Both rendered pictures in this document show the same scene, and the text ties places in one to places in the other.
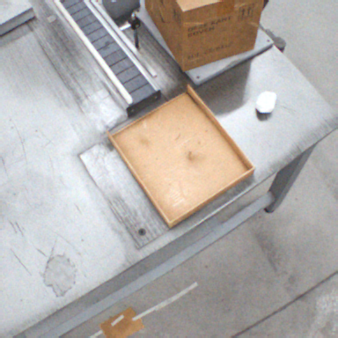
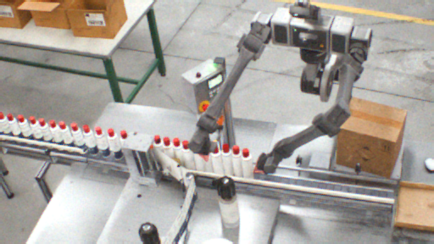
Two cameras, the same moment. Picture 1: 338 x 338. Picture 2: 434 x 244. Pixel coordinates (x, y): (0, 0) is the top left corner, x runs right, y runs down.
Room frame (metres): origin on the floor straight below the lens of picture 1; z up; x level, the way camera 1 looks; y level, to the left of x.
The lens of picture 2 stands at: (-0.26, 1.68, 3.13)
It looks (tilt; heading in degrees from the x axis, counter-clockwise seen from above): 43 degrees down; 325
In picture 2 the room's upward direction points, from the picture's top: 9 degrees counter-clockwise
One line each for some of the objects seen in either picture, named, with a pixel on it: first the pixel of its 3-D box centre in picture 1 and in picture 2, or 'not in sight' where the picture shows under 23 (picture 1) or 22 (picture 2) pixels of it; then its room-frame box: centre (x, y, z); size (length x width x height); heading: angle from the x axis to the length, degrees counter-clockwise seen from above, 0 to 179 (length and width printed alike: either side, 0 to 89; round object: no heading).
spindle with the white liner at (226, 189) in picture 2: not in sight; (228, 201); (1.13, 0.71, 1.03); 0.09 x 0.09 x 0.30
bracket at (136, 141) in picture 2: not in sight; (138, 141); (1.65, 0.82, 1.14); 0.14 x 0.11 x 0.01; 32
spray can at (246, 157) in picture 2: not in sight; (247, 164); (1.27, 0.47, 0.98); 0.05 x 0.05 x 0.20
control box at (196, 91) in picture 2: not in sight; (204, 86); (1.48, 0.49, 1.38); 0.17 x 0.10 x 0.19; 87
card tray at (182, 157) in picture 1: (180, 151); (426, 207); (0.50, -0.02, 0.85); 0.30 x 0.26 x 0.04; 32
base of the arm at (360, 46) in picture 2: not in sight; (357, 52); (1.07, -0.11, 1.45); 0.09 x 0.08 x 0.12; 27
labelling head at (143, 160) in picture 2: not in sight; (143, 158); (1.66, 0.81, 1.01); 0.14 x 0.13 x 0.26; 32
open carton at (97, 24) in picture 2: not in sight; (96, 6); (3.22, 0.15, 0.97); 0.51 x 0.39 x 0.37; 122
